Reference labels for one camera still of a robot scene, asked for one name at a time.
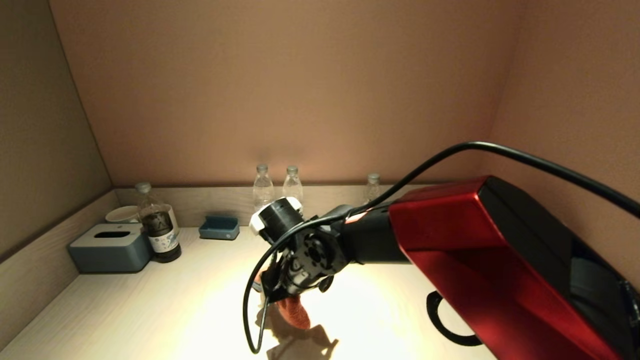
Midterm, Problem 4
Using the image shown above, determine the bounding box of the white ceramic mug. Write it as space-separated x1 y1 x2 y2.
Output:
105 205 141 224

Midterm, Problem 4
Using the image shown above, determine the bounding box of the thin black cable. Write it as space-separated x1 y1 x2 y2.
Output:
242 141 640 355

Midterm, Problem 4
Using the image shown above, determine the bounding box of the clear water bottle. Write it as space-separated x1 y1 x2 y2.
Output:
282 165 304 202
252 163 276 215

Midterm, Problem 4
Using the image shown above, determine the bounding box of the black wrist camera white mount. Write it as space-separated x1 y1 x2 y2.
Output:
249 196 304 246

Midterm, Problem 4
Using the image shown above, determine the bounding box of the large dark drink bottle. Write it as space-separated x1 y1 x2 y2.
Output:
135 182 182 264

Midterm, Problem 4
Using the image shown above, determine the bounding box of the slim dark drink bottle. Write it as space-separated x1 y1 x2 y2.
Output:
364 173 382 205

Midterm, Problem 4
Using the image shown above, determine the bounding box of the blue-grey tissue box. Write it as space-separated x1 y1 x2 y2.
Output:
68 223 153 274

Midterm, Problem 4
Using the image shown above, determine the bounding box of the orange microfibre cloth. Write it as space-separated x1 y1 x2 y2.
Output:
254 270 312 331

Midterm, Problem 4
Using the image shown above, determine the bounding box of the small blue tray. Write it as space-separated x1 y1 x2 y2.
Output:
199 215 240 241

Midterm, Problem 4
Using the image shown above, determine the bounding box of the thick black cable loop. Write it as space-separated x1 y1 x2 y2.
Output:
426 291 483 347

